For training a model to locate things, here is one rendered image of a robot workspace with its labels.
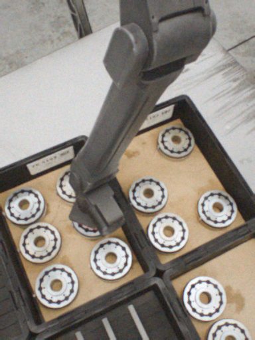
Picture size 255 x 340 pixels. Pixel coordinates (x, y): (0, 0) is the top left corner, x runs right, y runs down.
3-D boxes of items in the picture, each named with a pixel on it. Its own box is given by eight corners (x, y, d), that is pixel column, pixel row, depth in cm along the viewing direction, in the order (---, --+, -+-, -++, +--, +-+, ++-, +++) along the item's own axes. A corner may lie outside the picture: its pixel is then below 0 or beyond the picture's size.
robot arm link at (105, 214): (109, 150, 75) (70, 168, 71) (143, 198, 71) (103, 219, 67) (100, 179, 85) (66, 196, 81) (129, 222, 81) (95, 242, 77)
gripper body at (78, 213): (111, 190, 90) (111, 178, 84) (95, 230, 86) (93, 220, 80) (85, 180, 91) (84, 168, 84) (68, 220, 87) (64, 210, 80)
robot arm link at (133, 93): (196, -11, 41) (113, 10, 36) (227, 29, 40) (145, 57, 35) (105, 154, 79) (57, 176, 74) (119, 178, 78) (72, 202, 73)
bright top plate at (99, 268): (84, 247, 95) (84, 247, 95) (122, 232, 97) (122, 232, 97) (99, 286, 91) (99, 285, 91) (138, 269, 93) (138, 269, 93)
